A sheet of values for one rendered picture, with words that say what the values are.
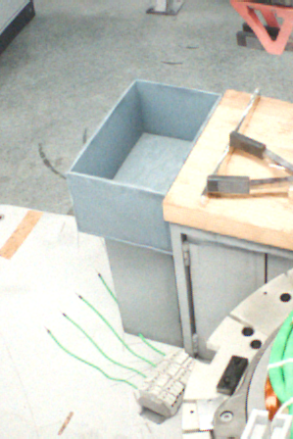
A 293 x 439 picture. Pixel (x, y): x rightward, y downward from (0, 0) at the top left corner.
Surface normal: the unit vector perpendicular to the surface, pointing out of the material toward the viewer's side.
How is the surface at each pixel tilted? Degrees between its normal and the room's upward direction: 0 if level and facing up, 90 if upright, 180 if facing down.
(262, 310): 0
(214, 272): 90
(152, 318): 90
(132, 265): 90
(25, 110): 0
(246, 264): 90
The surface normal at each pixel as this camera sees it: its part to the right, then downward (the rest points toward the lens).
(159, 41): -0.11, -0.70
